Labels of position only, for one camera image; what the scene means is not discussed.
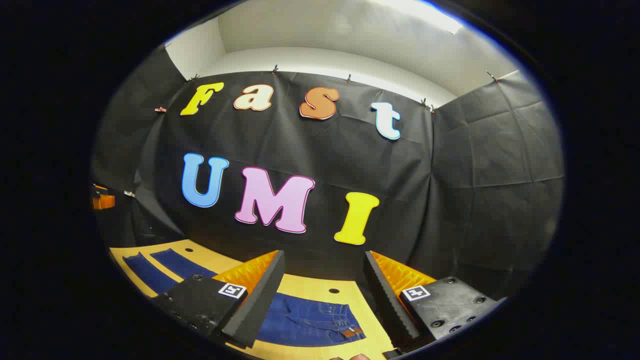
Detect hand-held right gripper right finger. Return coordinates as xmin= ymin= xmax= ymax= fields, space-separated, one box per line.
xmin=363 ymin=250 xmax=503 ymax=351

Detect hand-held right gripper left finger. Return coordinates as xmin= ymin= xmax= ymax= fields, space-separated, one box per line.
xmin=151 ymin=249 xmax=286 ymax=350

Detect blue denim jeans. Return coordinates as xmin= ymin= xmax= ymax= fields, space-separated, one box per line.
xmin=122 ymin=248 xmax=367 ymax=347

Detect black backdrop cloth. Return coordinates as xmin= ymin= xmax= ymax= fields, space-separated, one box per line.
xmin=90 ymin=45 xmax=566 ymax=306

